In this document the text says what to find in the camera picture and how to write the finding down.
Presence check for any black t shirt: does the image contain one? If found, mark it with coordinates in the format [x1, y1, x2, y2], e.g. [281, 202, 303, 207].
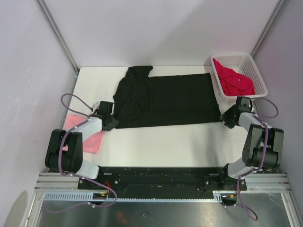
[113, 66, 221, 129]

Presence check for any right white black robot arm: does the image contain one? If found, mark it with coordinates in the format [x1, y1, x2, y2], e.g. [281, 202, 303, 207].
[218, 96, 284, 190]

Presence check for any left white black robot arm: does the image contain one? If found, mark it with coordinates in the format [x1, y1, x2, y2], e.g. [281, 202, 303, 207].
[45, 101, 118, 189]

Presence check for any red crumpled t shirt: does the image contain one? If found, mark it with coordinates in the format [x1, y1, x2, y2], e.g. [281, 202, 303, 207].
[213, 59, 255, 96]

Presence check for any pink folded t shirt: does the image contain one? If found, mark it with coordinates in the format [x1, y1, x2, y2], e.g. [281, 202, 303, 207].
[64, 115, 105, 154]

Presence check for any white plastic basket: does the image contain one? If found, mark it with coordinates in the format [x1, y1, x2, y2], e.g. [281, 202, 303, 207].
[210, 53, 268, 103]

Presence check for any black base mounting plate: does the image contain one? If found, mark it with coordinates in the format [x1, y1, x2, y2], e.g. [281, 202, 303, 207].
[48, 166, 247, 200]

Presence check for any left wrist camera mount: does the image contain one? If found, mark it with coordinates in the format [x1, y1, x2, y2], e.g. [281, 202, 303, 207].
[92, 101, 100, 112]

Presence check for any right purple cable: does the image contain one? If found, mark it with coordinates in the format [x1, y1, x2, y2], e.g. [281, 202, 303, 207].
[236, 98, 279, 221]

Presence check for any grey slotted cable duct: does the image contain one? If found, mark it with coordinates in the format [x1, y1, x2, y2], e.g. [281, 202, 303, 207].
[44, 190, 237, 203]

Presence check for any right aluminium frame post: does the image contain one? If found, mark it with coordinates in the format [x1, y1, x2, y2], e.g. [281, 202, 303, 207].
[250, 0, 289, 58]

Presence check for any aluminium frame post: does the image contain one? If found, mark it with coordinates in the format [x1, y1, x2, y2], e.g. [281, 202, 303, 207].
[35, 0, 80, 73]
[250, 0, 289, 58]

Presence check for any left aluminium frame post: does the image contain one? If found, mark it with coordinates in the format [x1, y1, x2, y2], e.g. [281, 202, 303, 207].
[35, 0, 80, 73]

